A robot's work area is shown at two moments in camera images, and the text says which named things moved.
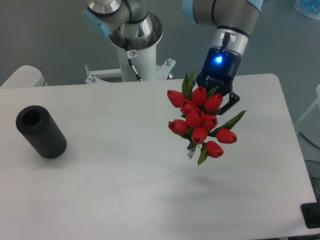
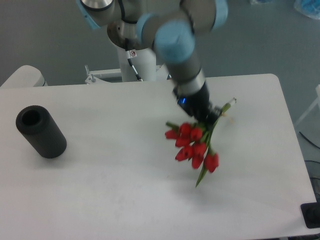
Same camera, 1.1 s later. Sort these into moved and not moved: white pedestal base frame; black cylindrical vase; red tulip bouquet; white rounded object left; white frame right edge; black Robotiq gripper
Moved: black Robotiq gripper; red tulip bouquet
Not moved: white frame right edge; white pedestal base frame; black cylindrical vase; white rounded object left
